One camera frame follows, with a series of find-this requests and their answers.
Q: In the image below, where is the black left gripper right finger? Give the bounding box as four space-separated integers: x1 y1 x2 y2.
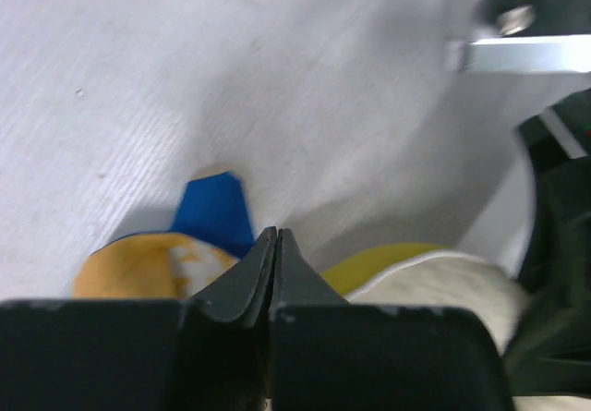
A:
270 229 513 410

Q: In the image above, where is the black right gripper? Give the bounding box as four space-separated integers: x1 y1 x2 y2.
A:
503 116 590 397

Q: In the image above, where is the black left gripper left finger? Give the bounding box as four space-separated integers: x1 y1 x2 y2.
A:
1 227 277 410

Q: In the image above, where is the yellow pillowcase with blue lining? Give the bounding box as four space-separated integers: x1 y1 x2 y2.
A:
71 168 255 299

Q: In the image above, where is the cream quilted pillow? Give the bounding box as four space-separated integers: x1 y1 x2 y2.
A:
321 242 529 354

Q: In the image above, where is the aluminium front rail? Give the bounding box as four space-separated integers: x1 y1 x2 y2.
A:
443 0 591 74

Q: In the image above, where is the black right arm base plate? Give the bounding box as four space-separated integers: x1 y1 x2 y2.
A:
488 0 590 37

